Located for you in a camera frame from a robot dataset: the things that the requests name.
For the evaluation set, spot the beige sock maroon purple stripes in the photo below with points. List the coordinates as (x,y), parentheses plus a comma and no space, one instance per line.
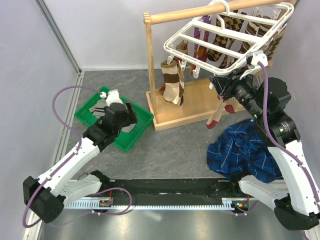
(173,86)

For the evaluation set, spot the white plastic clip hanger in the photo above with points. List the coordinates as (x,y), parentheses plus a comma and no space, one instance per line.
(185,42)

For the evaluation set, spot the cream brown striped sock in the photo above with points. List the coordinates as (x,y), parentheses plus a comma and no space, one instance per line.
(255,29)

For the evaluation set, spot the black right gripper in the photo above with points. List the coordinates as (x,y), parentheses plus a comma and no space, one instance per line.
(225,84)

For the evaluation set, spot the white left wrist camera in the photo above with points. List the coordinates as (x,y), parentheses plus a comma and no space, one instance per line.
(111,97)

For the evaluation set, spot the blue plaid shirt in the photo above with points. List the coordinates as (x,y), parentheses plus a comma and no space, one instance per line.
(239,149)

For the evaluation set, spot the wooden clothes rack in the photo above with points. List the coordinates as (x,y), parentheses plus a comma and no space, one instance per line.
(200,100)

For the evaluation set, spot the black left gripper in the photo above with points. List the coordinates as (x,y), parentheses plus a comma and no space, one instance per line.
(131,117)

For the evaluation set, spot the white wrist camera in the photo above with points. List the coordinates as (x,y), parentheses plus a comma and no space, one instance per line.
(253,59)
(111,97)

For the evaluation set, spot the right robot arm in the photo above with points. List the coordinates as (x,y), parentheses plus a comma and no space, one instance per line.
(295,197)

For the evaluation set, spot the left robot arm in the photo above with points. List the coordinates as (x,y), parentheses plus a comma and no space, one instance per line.
(46,195)

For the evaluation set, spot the beige sock maroon toe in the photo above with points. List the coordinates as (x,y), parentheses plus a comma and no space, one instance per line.
(229,105)

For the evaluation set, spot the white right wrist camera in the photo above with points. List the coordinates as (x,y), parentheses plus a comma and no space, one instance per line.
(253,59)

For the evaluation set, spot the green plastic tray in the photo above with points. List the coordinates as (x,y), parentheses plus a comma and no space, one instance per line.
(140,125)

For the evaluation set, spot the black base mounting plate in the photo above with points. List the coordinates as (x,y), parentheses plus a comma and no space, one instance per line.
(208,187)

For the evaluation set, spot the blue slotted cable duct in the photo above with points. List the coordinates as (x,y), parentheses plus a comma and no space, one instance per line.
(95,204)

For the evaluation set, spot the grey sock black stripes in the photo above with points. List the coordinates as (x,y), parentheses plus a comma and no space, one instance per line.
(98,110)

